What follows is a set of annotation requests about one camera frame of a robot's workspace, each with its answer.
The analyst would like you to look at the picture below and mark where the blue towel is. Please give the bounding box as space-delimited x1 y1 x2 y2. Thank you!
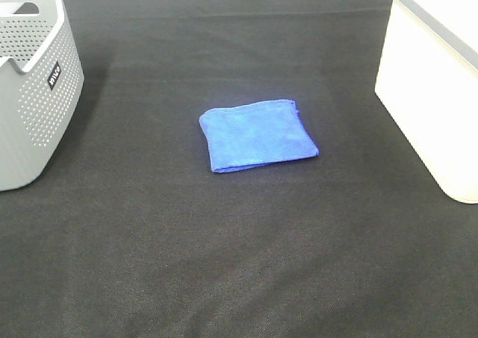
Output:
199 99 319 173

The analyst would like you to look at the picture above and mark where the black table cloth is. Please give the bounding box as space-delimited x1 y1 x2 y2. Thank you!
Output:
1 0 477 337

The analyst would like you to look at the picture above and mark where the white storage box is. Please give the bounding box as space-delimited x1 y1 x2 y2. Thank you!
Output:
375 0 477 204

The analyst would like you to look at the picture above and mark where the grey perforated plastic basket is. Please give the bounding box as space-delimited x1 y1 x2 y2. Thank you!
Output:
1 0 84 191

